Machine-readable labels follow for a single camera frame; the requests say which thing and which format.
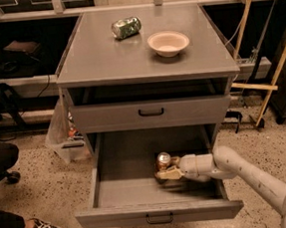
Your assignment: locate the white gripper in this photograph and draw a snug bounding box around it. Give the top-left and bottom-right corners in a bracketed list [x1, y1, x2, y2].
[155, 154, 217, 182]

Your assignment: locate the orange soda can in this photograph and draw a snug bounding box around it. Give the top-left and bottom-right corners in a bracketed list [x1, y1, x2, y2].
[154, 152, 171, 179]

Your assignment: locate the closed grey top drawer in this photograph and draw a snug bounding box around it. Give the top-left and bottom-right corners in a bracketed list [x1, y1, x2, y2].
[70, 95, 231, 133]

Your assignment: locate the white paper bowl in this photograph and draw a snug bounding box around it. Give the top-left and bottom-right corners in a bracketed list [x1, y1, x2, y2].
[147, 31, 189, 58]

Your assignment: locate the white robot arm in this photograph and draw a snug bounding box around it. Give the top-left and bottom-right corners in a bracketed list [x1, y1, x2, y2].
[155, 146, 286, 228]

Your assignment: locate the wooden stick frame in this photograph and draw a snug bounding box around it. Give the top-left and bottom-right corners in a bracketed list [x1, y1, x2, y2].
[223, 0, 286, 129]

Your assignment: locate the open grey middle drawer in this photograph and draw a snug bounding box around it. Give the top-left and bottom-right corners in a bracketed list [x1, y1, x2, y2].
[76, 125, 243, 228]

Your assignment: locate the black trouser leg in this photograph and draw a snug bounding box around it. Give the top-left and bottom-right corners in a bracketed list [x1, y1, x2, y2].
[0, 142, 19, 173]

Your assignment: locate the green soda can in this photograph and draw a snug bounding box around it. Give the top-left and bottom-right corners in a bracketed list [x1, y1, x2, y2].
[112, 17, 142, 40]

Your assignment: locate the grey drawer cabinet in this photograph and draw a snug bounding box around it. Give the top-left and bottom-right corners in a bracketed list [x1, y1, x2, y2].
[57, 4, 239, 152]

